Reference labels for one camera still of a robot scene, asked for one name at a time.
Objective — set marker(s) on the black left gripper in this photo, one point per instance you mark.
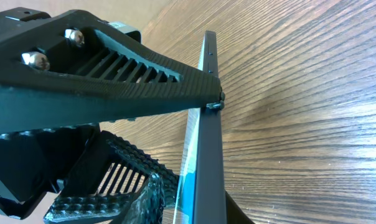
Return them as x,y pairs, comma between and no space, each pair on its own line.
97,173

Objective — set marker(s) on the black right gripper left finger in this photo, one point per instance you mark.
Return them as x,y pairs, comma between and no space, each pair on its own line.
148,206

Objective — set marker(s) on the Samsung Galaxy smartphone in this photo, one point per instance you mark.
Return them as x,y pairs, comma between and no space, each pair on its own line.
201,193

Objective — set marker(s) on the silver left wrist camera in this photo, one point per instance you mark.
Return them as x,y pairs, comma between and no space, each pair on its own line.
132,32

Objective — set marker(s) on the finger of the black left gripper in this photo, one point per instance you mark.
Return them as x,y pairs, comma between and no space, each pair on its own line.
76,69

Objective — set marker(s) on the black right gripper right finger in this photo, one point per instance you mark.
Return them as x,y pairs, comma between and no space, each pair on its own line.
234,213

